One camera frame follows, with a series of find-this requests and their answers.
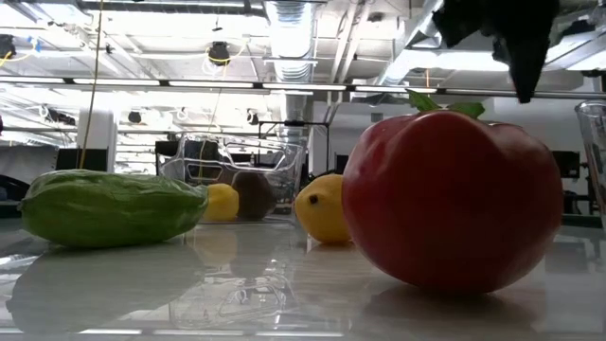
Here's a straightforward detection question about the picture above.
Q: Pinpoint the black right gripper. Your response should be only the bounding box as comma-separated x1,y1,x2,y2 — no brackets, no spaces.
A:
433,0,561,104

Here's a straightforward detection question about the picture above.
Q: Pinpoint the red fruit with green leaves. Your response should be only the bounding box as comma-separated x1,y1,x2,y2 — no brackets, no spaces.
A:
341,89,564,295

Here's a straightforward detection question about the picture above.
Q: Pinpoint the yellow lemon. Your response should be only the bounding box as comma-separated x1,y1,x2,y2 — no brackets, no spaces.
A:
294,173,352,246
202,183,241,224

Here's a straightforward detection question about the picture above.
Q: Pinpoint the brown kiwi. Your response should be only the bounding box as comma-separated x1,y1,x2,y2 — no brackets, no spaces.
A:
231,170,277,222

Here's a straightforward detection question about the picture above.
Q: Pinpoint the long green chayote vegetable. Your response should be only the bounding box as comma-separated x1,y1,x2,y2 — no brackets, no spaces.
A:
17,169,210,249

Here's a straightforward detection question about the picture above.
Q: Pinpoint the clear plastic basket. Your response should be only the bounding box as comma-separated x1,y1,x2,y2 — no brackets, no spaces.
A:
157,132,307,224
574,99,606,224

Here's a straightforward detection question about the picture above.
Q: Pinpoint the overhead light bar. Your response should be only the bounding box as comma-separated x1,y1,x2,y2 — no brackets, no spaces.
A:
0,75,606,100

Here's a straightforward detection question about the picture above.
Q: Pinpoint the white pillar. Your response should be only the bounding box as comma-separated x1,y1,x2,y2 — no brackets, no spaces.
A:
77,108,118,172

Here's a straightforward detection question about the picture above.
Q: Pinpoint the white hanging sheet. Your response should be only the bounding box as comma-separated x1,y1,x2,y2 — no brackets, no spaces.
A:
0,144,59,186

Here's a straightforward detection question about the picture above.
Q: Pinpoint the slanted silver ventilation duct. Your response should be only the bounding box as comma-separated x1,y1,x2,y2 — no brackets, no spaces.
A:
376,0,446,87

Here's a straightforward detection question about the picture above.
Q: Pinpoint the black stand frame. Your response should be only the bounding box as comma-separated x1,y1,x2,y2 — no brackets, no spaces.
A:
258,120,331,176

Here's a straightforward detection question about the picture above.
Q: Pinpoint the wide silver ventilation duct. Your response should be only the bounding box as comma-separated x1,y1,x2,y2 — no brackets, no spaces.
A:
262,0,317,138

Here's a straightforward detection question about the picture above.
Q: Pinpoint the black ceiling camera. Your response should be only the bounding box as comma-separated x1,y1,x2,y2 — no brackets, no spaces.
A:
207,40,232,67

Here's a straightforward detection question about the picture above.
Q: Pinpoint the yellow hanging cable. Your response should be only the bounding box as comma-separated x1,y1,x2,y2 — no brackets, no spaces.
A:
78,0,105,171

